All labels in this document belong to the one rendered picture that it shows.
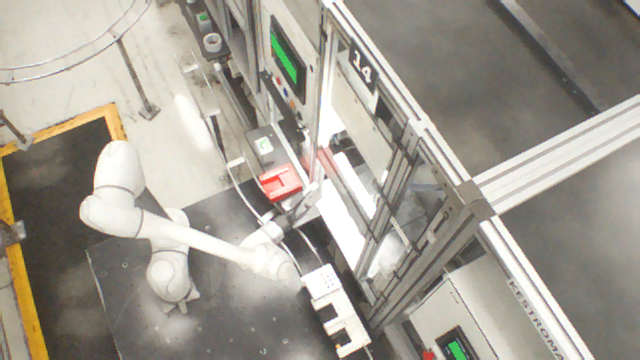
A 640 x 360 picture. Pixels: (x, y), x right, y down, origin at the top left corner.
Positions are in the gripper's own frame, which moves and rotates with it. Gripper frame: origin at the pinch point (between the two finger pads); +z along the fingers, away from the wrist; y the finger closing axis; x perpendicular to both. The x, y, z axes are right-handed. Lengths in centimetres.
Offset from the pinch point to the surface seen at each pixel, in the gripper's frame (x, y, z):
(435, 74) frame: -38, 83, 15
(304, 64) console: 5, 61, 11
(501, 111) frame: -55, 81, 18
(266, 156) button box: 33.3, -8.6, 1.9
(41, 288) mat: 120, -88, -131
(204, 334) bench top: 5, -40, -71
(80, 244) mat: 127, -89, -97
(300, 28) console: 9, 72, 14
